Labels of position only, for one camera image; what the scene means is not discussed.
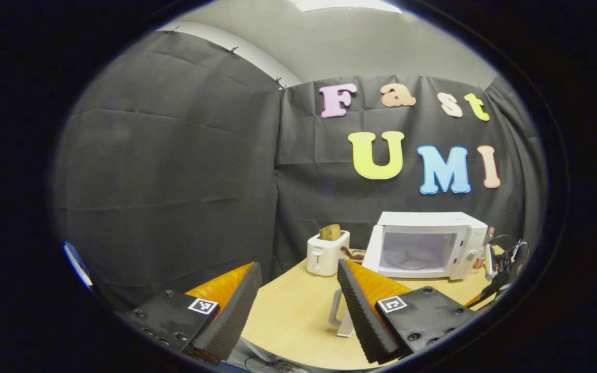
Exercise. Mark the white microwave oven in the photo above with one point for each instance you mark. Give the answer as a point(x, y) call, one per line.
point(464, 238)

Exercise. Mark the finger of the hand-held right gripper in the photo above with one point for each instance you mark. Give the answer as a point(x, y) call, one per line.
point(477, 299)

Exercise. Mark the large ceiling light panel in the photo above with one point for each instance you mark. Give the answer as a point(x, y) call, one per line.
point(345, 5)

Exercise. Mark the black backdrop cloth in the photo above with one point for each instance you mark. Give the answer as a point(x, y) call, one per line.
point(174, 155)

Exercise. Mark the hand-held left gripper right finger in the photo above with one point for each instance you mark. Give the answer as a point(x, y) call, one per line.
point(360, 321)

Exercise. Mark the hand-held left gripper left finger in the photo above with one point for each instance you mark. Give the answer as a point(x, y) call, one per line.
point(233, 316)

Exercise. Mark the white toaster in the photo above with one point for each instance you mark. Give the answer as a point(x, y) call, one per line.
point(324, 256)

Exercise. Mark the clear plastic water bottle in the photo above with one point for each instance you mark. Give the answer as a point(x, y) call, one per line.
point(490, 238)

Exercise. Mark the brown wooden spoon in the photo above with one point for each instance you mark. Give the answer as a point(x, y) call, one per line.
point(347, 253)

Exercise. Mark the brown bread slice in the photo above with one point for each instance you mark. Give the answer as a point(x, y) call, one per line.
point(330, 233)

